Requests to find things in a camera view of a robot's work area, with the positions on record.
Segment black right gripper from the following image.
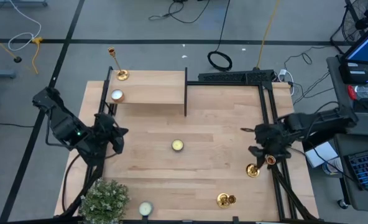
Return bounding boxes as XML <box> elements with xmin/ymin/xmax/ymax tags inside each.
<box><xmin>248</xmin><ymin>123</ymin><xmax>293</xmax><ymax>169</ymax></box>

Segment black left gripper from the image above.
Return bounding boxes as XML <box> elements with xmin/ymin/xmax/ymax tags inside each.
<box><xmin>92</xmin><ymin>112</ymin><xmax>129</xmax><ymax>155</ymax></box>

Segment tall gold candlestick holder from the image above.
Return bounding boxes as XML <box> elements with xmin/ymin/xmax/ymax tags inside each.
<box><xmin>245</xmin><ymin>154</ymin><xmax>277</xmax><ymax>179</ymax></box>

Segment medium gold candlestick holder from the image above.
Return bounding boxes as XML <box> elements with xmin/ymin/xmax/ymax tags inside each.
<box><xmin>107</xmin><ymin>46</ymin><xmax>131</xmax><ymax>82</ymax></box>

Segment short gold candlestick holder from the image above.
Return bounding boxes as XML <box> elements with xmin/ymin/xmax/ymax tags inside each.
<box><xmin>216</xmin><ymin>192</ymin><xmax>237</xmax><ymax>209</ymax></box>

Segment white speckled candle tin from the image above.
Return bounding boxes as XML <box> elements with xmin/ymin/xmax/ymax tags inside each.
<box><xmin>138</xmin><ymin>201</ymin><xmax>154</xmax><ymax>217</ymax></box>

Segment white flat box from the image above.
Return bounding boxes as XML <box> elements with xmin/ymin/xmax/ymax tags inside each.
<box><xmin>304</xmin><ymin>141</ymin><xmax>339</xmax><ymax>169</ymax></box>

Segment wooden shelf with black legs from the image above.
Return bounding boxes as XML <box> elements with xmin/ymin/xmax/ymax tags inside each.
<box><xmin>98</xmin><ymin>66</ymin><xmax>188</xmax><ymax>118</ymax></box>

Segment white and blue cup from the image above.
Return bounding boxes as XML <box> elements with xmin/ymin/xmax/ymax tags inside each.
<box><xmin>322</xmin><ymin>157</ymin><xmax>343</xmax><ymax>175</ymax></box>

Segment potted plant with white flowers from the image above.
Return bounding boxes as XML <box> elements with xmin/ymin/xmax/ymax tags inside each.
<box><xmin>78</xmin><ymin>177</ymin><xmax>131</xmax><ymax>224</ymax></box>

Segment white power adapter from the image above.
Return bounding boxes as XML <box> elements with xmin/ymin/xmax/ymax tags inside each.
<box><xmin>278</xmin><ymin>68</ymin><xmax>295</xmax><ymax>96</ymax></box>

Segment red handheld object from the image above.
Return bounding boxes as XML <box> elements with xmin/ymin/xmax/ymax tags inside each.
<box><xmin>347</xmin><ymin>85</ymin><xmax>358</xmax><ymax>101</ymax></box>

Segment small black box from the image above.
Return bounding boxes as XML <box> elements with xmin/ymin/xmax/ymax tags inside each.
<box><xmin>352</xmin><ymin>97</ymin><xmax>368</xmax><ymax>114</ymax></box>

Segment black desktop device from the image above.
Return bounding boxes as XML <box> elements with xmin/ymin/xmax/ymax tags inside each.
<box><xmin>338</xmin><ymin>60</ymin><xmax>368</xmax><ymax>85</ymax></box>

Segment yellow pole with black foot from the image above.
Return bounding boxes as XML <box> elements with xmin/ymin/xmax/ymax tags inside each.
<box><xmin>0</xmin><ymin>30</ymin><xmax>22</xmax><ymax>63</ymax></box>

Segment black floor fan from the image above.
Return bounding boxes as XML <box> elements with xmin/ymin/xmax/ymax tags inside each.
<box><xmin>329</xmin><ymin>0</ymin><xmax>368</xmax><ymax>55</ymax></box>

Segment grey wheeled cart base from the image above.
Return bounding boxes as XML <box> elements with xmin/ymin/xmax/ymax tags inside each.
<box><xmin>0</xmin><ymin>0</ymin><xmax>48</xmax><ymax>9</ymax></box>

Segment black perforated bracket bar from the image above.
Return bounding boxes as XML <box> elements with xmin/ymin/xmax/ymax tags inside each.
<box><xmin>198</xmin><ymin>68</ymin><xmax>275</xmax><ymax>84</ymax></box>

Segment thin black floor cables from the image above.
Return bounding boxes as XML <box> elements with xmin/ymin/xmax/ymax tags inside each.
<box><xmin>283</xmin><ymin>45</ymin><xmax>336</xmax><ymax>106</ymax></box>

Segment thin black power cable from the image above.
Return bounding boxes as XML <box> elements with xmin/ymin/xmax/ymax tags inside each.
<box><xmin>0</xmin><ymin>120</ymin><xmax>35</xmax><ymax>128</ymax></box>

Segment black coiled floor cable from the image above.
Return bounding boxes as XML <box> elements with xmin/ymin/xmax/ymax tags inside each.
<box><xmin>206</xmin><ymin>0</ymin><xmax>234</xmax><ymax>72</ymax></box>

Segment thick yellow hanging cable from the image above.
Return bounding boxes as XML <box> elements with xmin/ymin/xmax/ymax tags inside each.
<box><xmin>255</xmin><ymin>0</ymin><xmax>280</xmax><ymax>70</ymax></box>

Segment yellow cable with plug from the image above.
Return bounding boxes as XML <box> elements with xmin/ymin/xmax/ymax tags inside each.
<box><xmin>30</xmin><ymin>36</ymin><xmax>44</xmax><ymax>75</ymax></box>

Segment black loose floor cable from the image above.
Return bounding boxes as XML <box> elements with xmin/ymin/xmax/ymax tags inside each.
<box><xmin>148</xmin><ymin>0</ymin><xmax>211</xmax><ymax>25</ymax></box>

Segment white floor cable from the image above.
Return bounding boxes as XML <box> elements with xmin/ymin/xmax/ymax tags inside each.
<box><xmin>7</xmin><ymin>0</ymin><xmax>42</xmax><ymax>52</ymax></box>

